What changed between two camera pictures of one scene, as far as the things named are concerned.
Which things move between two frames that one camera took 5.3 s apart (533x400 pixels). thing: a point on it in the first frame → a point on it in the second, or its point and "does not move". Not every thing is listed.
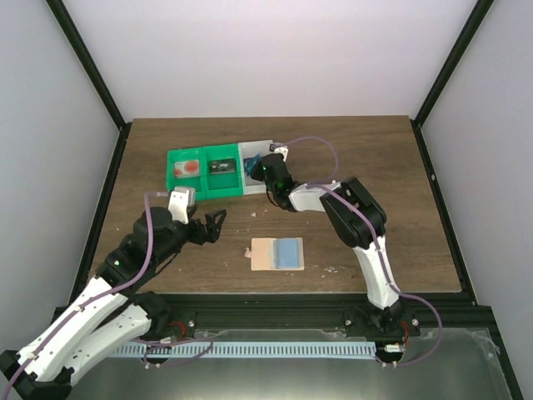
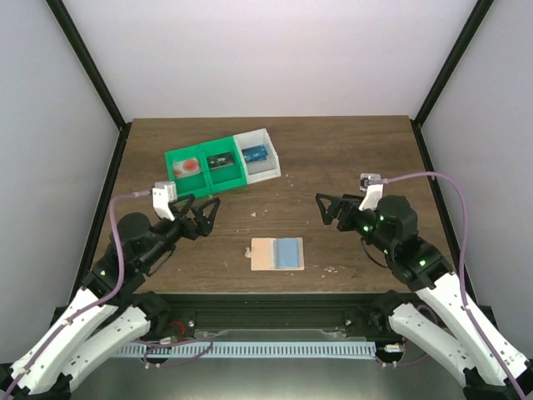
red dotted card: [189, 167] does not move
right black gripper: [261, 171] → [342, 213]
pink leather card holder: [276, 254] does not move
